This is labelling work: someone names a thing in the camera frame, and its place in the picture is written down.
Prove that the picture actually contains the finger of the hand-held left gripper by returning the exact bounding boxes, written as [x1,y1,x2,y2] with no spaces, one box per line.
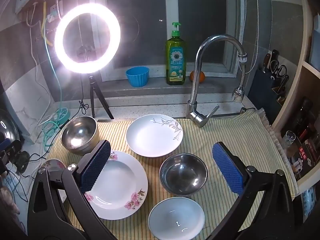
[0,140,22,160]

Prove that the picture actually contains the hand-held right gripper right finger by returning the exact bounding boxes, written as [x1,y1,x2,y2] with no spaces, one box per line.
[206,141,295,240]

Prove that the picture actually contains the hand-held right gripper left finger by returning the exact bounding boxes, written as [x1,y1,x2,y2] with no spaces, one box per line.
[27,140,112,240]

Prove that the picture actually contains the white plate pink flower print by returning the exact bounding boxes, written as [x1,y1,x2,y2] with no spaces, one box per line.
[84,150,149,220]

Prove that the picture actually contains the stainless steel bowl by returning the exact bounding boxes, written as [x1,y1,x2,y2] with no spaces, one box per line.
[61,117,100,155]
[159,153,208,197]

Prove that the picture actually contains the small pink flower plate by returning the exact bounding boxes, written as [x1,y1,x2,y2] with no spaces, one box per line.
[41,159,67,203]

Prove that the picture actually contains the white plate grey leaf print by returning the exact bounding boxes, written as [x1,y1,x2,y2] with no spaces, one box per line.
[126,114,184,157]

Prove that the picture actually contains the white bowl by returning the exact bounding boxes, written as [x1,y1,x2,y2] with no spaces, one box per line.
[148,197,205,240]

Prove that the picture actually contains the yellow striped cloth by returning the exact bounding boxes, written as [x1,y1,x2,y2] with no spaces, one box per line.
[47,111,299,240]

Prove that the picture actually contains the clear drinking glass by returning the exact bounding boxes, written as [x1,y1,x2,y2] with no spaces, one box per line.
[280,130,297,151]

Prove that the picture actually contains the red printed box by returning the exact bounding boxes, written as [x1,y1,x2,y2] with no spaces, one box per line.
[291,139,319,179]

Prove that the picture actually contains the dark knife block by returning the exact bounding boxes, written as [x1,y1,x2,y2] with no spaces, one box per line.
[247,69,288,112]

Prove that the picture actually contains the blue white printed bag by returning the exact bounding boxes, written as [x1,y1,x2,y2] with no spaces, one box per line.
[300,186,319,212]

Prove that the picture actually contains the dark glass bottle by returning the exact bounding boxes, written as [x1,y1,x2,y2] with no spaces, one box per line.
[297,97,313,140]

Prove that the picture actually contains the blue fluted cup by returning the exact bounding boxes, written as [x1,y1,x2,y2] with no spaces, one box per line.
[126,67,150,88]

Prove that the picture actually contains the orange fruit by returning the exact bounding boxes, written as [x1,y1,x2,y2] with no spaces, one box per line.
[189,70,205,83]

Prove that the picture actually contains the chrome faucet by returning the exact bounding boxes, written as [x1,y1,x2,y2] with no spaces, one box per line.
[186,34,248,128]

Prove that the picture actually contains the black scissors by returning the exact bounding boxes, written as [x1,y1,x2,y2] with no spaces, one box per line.
[270,60,288,82]

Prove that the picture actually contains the wooden shelf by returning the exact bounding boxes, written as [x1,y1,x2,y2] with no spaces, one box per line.
[271,0,320,198]

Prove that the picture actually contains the green dish soap bottle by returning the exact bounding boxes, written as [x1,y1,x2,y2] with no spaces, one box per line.
[165,22,187,85]

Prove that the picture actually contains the yellow pipe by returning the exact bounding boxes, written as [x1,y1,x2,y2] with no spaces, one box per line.
[42,1,53,47]

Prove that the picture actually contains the green hose coil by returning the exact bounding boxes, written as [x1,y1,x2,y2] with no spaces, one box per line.
[41,108,70,153]

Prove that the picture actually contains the black ring light cable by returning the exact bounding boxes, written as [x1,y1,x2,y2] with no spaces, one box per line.
[78,75,90,117]

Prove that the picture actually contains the flexible metal sprayer hose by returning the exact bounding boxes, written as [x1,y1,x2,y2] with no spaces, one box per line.
[231,55,247,103]

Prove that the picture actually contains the white cable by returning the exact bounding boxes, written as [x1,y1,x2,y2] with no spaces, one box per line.
[26,2,52,110]

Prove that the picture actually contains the dark-handled knives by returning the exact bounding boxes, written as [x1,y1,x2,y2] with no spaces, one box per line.
[262,49,279,73]

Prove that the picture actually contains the white wall socket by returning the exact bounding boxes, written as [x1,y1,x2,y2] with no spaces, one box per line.
[47,4,63,22]

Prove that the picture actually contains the beaded blind cord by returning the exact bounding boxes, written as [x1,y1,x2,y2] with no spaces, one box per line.
[252,0,259,68]

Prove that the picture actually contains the white ring light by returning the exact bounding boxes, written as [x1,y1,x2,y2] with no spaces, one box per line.
[54,4,122,74]

